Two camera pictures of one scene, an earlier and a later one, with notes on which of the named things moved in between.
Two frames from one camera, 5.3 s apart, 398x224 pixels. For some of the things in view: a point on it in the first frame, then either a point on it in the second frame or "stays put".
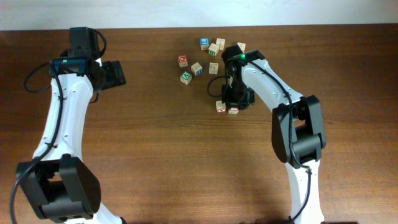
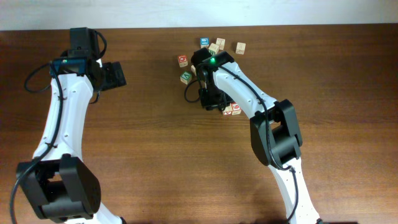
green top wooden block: [186, 78] stays put
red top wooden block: [183, 60] stays put
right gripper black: [243, 104] -> [208, 105]
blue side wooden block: [196, 69] stays put
